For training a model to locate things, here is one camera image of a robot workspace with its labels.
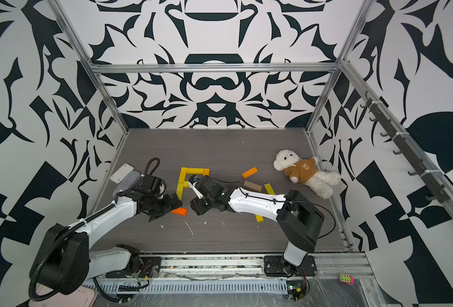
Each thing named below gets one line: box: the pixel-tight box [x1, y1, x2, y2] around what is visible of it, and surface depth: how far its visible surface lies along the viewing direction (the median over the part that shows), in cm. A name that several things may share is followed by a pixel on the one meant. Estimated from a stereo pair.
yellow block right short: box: [264, 182, 276, 196], surface depth 98 cm
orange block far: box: [241, 166, 259, 179], surface depth 104 cm
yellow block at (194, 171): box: [186, 167, 205, 175], surface depth 103 cm
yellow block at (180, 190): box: [176, 182, 184, 201], surface depth 97 cm
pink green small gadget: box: [339, 273, 356, 286], surface depth 71 cm
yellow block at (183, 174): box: [178, 166, 187, 183], surface depth 102 cm
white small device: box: [109, 163, 135, 184], surface depth 101 cm
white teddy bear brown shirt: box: [273, 149, 342, 199], surface depth 95 cm
